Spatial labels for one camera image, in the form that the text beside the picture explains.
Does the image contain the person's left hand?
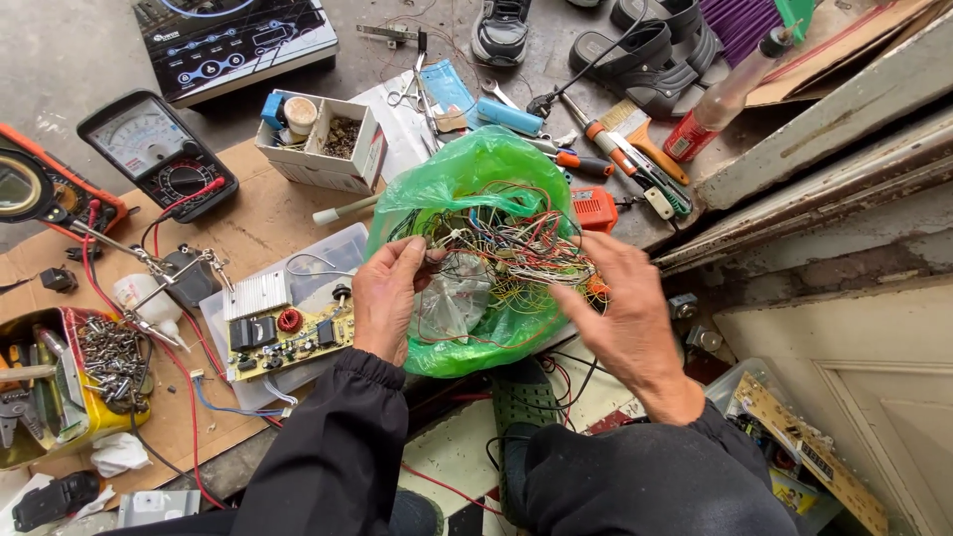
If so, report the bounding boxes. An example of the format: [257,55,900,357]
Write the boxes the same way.
[351,235,448,367]

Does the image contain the person's right hand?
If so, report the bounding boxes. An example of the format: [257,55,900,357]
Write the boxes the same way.
[548,229,705,427]

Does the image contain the tangle of coloured wires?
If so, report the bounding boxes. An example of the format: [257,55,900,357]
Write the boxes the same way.
[387,179,612,314]

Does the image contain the clear plastic bag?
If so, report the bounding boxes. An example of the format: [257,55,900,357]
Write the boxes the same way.
[409,253,494,345]

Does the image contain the white plastic stick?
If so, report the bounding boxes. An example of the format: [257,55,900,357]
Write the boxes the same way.
[312,192,385,227]

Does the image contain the yellow circuit board with heatsink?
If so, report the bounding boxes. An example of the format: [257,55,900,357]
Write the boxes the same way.
[222,269,357,383]

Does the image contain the clear bin of electronic parts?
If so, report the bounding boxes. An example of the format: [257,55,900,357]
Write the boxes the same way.
[703,357,891,536]

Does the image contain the dark green rubber sandal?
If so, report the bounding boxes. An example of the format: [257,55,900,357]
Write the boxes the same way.
[490,357,561,531]

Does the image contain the orange plastic device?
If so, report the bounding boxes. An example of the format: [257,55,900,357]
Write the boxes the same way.
[569,186,619,236]

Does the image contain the brown cardboard sheet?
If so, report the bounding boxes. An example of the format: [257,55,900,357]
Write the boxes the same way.
[0,137,390,509]

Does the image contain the green utility knife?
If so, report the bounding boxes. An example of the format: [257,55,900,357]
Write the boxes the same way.
[607,130,695,222]

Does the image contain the white compartment cardboard box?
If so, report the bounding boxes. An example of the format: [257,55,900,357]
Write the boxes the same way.
[255,89,389,197]

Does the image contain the green plastic bag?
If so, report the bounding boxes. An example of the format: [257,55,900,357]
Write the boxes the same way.
[365,125,600,379]

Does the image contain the white paper sheet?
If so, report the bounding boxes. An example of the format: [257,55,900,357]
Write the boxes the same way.
[348,73,451,185]

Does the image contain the short orange black screwdriver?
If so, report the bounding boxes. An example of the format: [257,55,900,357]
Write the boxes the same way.
[521,137,616,180]

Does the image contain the white round jar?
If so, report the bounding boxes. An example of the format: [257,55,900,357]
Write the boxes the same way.
[283,96,320,137]

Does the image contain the long brown circuit board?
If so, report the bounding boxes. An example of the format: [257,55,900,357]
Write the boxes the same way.
[733,371,891,536]

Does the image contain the steel forceps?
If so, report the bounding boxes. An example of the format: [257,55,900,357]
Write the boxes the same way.
[386,30,442,155]

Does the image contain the blue plastic packet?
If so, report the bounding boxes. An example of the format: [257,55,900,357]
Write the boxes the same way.
[420,59,479,129]

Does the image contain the blue cylindrical battery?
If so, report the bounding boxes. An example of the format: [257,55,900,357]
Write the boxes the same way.
[476,96,545,138]

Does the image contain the red probe lead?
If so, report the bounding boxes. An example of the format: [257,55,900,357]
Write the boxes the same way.
[80,177,232,511]

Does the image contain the steel open wrench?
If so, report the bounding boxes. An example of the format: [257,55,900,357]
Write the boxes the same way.
[479,77,523,112]

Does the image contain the white squeeze bottle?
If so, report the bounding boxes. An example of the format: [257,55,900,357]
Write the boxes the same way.
[113,273,192,351]

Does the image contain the clear bottle with red label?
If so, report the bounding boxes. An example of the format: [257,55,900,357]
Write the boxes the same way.
[662,24,799,164]

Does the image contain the cream wooden door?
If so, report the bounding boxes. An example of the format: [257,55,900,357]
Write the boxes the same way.
[713,275,953,536]

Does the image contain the black rubber sandal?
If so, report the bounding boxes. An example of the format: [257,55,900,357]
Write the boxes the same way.
[569,21,704,118]
[611,0,725,75]

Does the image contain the black analog multimeter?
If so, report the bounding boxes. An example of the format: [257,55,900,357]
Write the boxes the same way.
[76,89,240,224]

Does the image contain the pile of metal screws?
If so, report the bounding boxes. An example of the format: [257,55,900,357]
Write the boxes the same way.
[74,316,151,415]

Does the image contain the grey sneaker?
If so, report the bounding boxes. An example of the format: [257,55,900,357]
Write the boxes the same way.
[471,0,534,68]

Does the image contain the black induction cooker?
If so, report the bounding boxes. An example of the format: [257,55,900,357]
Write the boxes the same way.
[133,0,340,110]

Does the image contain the crumpled white tissue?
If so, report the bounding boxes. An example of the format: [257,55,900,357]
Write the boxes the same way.
[89,432,154,479]

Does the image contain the grey metal box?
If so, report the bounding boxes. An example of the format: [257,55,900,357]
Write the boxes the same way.
[118,489,203,530]

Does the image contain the small black relay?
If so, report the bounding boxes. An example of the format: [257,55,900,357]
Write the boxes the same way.
[39,267,80,294]

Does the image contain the orange digital multimeter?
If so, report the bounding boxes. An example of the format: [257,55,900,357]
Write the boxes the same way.
[0,123,130,244]

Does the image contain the purple broom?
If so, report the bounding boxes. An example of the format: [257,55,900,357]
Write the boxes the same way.
[700,0,817,50]

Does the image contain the yellow tin tray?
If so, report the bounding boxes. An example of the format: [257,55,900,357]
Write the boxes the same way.
[0,307,154,472]

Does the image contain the torn cardboard piece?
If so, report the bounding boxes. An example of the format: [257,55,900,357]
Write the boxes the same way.
[745,0,941,110]

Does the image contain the helping hand magnifier stand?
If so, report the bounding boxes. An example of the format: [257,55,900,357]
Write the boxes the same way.
[0,147,236,352]

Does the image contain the wooden handle paint brush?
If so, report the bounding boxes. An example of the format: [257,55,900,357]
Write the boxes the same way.
[599,98,692,187]

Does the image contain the long orange handle screwdriver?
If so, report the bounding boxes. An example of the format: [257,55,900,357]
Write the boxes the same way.
[558,91,643,180]

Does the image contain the black power plug cable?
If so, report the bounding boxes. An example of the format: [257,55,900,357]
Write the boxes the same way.
[526,0,650,121]

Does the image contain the weathered wooden door frame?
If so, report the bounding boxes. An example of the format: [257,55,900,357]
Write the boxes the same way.
[654,13,953,278]

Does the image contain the black handle pliers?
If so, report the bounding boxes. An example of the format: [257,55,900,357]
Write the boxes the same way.
[0,386,47,452]

